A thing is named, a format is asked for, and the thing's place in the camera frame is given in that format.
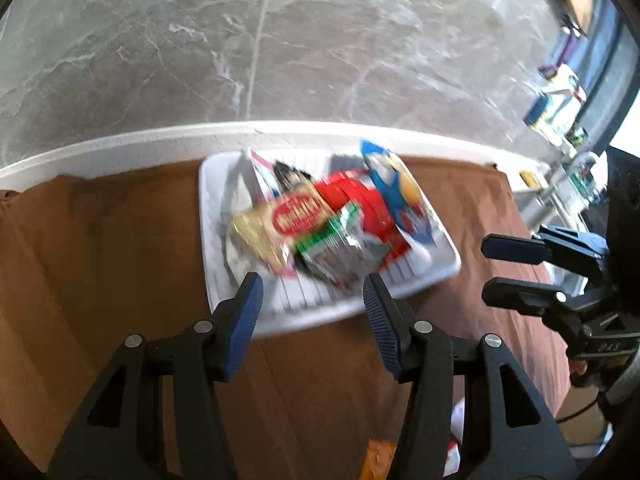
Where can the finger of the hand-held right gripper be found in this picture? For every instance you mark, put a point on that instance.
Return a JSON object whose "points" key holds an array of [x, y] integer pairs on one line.
{"points": [[515, 292], [510, 249]]}

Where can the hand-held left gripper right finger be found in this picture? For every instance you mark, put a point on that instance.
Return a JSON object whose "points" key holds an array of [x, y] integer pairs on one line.
{"points": [[382, 320]]}

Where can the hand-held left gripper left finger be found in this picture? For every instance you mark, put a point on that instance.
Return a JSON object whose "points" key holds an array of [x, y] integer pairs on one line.
{"points": [[245, 310]]}

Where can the white plastic tray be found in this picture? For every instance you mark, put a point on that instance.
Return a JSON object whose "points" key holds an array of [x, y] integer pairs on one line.
{"points": [[220, 270]]}

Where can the beige packet with red label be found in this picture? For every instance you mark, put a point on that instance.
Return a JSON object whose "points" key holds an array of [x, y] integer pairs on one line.
{"points": [[260, 230]]}

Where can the green topped clear snack packet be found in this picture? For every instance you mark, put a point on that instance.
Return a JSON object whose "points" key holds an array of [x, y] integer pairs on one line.
{"points": [[332, 247]]}

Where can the red snack packet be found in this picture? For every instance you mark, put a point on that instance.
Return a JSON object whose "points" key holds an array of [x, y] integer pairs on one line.
{"points": [[372, 202]]}

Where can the white and red long packet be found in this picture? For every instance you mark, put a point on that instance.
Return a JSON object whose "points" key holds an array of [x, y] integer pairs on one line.
{"points": [[260, 175]]}

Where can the blue and yellow snack packet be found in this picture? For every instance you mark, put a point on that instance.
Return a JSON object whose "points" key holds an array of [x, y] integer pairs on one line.
{"points": [[390, 180]]}

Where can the black snack packet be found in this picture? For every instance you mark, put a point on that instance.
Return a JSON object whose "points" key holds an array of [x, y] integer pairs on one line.
{"points": [[289, 175]]}

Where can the person's right hand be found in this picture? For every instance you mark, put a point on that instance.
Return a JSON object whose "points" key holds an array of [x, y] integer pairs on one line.
{"points": [[579, 371]]}

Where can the yellow rag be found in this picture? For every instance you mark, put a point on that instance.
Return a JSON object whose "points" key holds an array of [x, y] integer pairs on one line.
{"points": [[530, 178]]}

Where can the chrome faucet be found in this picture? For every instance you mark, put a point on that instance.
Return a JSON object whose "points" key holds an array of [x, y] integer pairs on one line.
{"points": [[575, 175]]}

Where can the orange snack packet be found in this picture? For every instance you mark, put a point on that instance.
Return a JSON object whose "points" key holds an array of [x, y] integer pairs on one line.
{"points": [[380, 460]]}

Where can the blue container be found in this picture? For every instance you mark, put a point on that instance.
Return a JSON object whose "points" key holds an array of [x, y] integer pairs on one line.
{"points": [[535, 110]]}

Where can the brown cloth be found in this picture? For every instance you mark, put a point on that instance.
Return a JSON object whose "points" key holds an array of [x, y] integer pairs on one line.
{"points": [[100, 270]]}

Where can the purple hanging tool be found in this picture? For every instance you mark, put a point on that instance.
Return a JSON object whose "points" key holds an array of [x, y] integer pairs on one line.
{"points": [[565, 55]]}

